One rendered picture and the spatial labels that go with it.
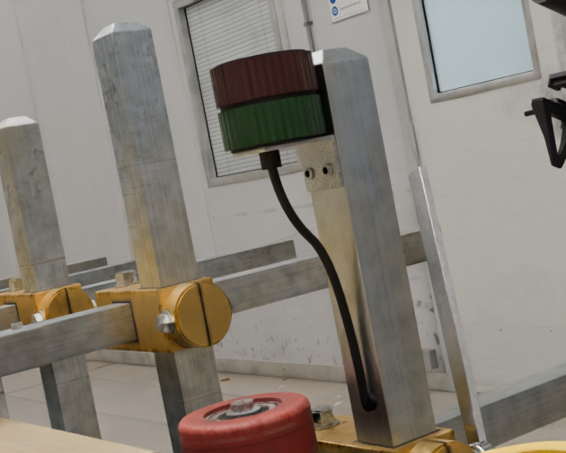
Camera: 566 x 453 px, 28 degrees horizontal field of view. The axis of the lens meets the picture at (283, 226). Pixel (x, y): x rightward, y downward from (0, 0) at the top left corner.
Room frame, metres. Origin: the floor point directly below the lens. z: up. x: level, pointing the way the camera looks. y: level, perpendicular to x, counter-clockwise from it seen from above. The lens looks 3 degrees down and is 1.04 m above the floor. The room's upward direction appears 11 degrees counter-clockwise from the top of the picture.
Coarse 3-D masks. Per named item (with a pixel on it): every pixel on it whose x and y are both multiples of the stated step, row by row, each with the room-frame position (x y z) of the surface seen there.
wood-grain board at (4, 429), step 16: (0, 432) 0.77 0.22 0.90; (16, 432) 0.76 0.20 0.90; (32, 432) 0.75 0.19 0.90; (48, 432) 0.74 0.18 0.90; (64, 432) 0.73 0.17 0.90; (0, 448) 0.72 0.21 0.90; (16, 448) 0.71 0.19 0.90; (32, 448) 0.70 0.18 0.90; (48, 448) 0.69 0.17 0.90; (64, 448) 0.68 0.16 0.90; (80, 448) 0.67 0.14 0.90; (96, 448) 0.66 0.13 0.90; (112, 448) 0.66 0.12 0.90; (128, 448) 0.65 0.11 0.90
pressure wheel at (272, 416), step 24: (216, 408) 0.68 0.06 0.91; (240, 408) 0.66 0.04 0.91; (264, 408) 0.67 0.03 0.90; (288, 408) 0.64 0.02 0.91; (192, 432) 0.64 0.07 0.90; (216, 432) 0.63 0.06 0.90; (240, 432) 0.63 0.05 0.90; (264, 432) 0.63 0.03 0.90; (288, 432) 0.64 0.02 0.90; (312, 432) 0.65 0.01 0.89
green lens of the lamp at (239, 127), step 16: (304, 96) 0.63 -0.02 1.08; (224, 112) 0.64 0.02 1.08; (240, 112) 0.63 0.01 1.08; (256, 112) 0.62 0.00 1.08; (272, 112) 0.62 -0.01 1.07; (288, 112) 0.62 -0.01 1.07; (304, 112) 0.63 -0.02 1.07; (320, 112) 0.64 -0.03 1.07; (224, 128) 0.64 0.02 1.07; (240, 128) 0.63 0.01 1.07; (256, 128) 0.62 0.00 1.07; (272, 128) 0.62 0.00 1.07; (288, 128) 0.62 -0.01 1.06; (304, 128) 0.63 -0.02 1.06; (320, 128) 0.64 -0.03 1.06; (224, 144) 0.64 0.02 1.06; (240, 144) 0.63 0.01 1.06; (256, 144) 0.62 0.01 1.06
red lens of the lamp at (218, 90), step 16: (240, 64) 0.62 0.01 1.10; (256, 64) 0.62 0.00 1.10; (272, 64) 0.62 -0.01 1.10; (288, 64) 0.62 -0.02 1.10; (304, 64) 0.63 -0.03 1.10; (224, 80) 0.63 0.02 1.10; (240, 80) 0.62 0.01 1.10; (256, 80) 0.62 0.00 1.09; (272, 80) 0.62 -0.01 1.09; (288, 80) 0.62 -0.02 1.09; (304, 80) 0.63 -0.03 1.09; (224, 96) 0.63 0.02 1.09; (240, 96) 0.62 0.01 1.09; (256, 96) 0.62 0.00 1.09
